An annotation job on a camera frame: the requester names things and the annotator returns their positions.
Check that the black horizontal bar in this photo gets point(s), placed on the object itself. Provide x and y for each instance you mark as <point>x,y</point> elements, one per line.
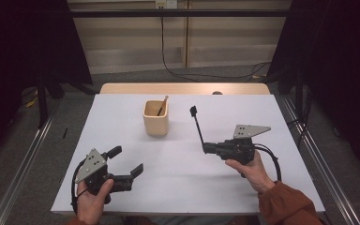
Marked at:
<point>181,13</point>

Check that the black curtain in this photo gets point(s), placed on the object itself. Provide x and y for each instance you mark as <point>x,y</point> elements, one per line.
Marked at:
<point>18,47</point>
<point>340,62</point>

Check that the person's left hand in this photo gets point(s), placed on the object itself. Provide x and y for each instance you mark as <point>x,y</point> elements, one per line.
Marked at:
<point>92,203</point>

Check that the black-tipped makeup brush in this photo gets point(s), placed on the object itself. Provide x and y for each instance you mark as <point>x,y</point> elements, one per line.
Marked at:
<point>197,126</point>

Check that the small black stick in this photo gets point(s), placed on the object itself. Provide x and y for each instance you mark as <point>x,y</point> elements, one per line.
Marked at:
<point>65,133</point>

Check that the person's right hand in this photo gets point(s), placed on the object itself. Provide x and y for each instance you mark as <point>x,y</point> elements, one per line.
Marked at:
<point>256,175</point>

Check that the aluminium floor rail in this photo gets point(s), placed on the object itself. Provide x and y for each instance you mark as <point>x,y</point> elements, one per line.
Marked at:
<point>322,168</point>
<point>25,162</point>

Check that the white wall outlet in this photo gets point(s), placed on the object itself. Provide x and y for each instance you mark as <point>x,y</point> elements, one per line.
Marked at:
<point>166,3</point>

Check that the white table mat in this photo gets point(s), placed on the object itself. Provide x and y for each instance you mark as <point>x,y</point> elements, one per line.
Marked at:
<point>184,175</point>

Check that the tan-tipped makeup brush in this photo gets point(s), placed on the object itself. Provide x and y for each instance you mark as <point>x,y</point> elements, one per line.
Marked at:
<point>162,106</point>

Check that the beige square cup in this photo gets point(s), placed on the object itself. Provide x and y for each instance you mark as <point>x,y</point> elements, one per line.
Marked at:
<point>155,123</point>

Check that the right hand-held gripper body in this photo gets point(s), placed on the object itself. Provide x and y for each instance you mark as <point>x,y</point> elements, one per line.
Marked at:
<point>248,131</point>

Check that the black metal stand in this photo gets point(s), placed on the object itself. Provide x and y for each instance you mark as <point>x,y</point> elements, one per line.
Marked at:
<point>42,103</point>
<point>299,93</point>

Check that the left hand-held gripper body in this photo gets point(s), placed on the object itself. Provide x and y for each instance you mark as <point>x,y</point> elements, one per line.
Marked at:
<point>92,165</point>

